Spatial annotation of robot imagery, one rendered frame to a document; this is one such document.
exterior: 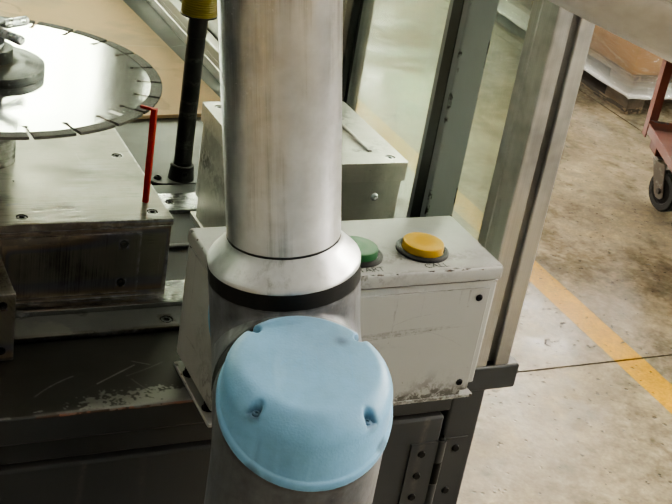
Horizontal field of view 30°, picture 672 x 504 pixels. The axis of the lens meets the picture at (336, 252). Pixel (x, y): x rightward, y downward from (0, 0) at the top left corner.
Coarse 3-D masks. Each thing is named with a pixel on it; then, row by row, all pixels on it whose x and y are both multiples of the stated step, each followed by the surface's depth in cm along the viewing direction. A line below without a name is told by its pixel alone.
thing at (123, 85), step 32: (32, 32) 141; (64, 32) 143; (64, 64) 133; (96, 64) 135; (128, 64) 136; (0, 96) 123; (32, 96) 124; (64, 96) 125; (96, 96) 127; (128, 96) 128; (0, 128) 116; (32, 128) 117; (64, 128) 118
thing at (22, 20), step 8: (0, 16) 127; (24, 16) 130; (0, 24) 126; (8, 24) 128; (16, 24) 129; (24, 24) 130; (0, 32) 125; (8, 32) 125; (0, 40) 127; (8, 40) 125; (16, 40) 124; (24, 40) 125; (0, 48) 127
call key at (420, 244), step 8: (416, 232) 120; (408, 240) 118; (416, 240) 118; (424, 240) 119; (432, 240) 119; (440, 240) 119; (408, 248) 117; (416, 248) 117; (424, 248) 117; (432, 248) 117; (440, 248) 118; (424, 256) 117; (432, 256) 117
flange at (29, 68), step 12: (12, 48) 128; (0, 60) 127; (12, 60) 128; (24, 60) 129; (36, 60) 130; (0, 72) 125; (12, 72) 126; (24, 72) 127; (36, 72) 127; (0, 84) 124; (12, 84) 125; (24, 84) 126
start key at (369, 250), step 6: (354, 240) 116; (360, 240) 116; (366, 240) 117; (360, 246) 115; (366, 246) 115; (372, 246) 116; (366, 252) 114; (372, 252) 115; (366, 258) 114; (372, 258) 115
